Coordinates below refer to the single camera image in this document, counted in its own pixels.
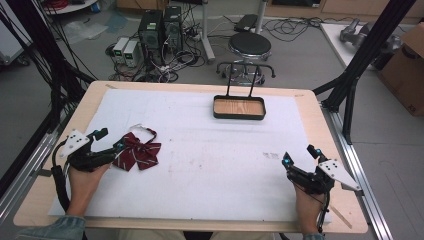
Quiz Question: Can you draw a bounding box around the person's right hand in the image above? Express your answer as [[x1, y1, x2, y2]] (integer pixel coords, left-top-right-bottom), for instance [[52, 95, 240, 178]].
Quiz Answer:
[[293, 181, 326, 235]]

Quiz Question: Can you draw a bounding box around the black round stool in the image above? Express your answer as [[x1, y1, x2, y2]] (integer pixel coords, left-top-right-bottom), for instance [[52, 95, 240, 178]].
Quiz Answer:
[[215, 31, 277, 86]]

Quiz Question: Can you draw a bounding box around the black tray stand wooden base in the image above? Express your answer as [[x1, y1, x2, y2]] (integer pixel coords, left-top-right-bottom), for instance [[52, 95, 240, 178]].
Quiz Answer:
[[212, 62, 267, 121]]

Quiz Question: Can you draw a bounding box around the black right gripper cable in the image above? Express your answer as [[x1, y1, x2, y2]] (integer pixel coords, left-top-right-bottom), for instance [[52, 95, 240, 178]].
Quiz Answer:
[[316, 190, 332, 234]]

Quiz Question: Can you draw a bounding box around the white table mat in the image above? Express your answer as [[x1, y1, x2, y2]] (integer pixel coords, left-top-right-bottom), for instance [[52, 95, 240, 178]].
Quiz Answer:
[[48, 88, 333, 224]]

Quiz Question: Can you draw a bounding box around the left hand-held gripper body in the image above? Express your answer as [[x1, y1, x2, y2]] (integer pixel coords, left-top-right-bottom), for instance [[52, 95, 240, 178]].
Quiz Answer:
[[59, 129, 118, 173]]

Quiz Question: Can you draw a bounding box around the black metal frame stand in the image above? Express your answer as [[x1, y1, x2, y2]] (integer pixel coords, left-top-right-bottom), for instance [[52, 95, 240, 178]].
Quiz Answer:
[[0, 0, 98, 198], [312, 0, 418, 146]]

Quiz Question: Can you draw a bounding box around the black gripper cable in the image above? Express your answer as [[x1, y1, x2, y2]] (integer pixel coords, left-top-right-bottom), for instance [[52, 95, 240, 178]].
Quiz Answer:
[[50, 139, 72, 213], [316, 190, 332, 234]]

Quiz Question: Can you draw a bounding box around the brown cardboard box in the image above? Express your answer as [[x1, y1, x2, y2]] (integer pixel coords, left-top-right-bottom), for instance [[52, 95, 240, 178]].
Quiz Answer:
[[377, 22, 424, 118]]

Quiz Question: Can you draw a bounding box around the white board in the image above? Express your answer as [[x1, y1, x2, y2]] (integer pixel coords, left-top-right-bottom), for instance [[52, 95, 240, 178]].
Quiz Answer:
[[319, 22, 408, 72]]

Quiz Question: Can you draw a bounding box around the flat black device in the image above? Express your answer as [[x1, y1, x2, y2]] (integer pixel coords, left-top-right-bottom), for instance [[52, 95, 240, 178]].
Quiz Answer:
[[233, 13, 259, 33]]

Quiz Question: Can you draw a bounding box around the black computer tower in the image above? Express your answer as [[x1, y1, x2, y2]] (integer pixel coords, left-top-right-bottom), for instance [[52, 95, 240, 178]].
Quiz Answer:
[[163, 5, 184, 54], [137, 9, 165, 65]]

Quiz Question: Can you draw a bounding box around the dark red striped bow tie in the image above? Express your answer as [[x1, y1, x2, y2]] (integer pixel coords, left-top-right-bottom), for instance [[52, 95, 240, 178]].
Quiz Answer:
[[112, 123, 163, 172]]

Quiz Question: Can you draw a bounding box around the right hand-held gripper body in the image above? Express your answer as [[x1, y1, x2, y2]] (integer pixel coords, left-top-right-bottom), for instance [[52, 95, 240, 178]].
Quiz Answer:
[[285, 158, 363, 196]]

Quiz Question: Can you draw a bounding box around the thin wooden strip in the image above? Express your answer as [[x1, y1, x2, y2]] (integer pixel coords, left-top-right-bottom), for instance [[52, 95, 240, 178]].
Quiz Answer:
[[329, 204, 353, 230]]

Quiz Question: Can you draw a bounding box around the white bench power supply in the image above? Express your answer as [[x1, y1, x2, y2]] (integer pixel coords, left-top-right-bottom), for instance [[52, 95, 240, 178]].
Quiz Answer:
[[122, 39, 141, 68], [112, 36, 130, 64]]

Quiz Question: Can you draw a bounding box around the person's left hand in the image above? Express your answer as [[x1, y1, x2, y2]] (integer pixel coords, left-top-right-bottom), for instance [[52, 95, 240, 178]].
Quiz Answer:
[[65, 163, 112, 218]]

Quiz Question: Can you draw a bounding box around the grey metal table leg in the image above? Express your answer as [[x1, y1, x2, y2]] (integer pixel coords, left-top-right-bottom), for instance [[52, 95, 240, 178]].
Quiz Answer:
[[199, 0, 217, 65]]

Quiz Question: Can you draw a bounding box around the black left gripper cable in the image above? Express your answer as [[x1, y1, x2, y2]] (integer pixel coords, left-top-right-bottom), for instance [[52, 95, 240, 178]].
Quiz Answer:
[[50, 139, 72, 213]]

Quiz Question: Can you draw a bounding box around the aluminium rail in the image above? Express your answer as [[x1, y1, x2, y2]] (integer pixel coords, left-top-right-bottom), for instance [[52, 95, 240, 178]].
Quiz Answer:
[[320, 102, 395, 240], [0, 130, 63, 223]]

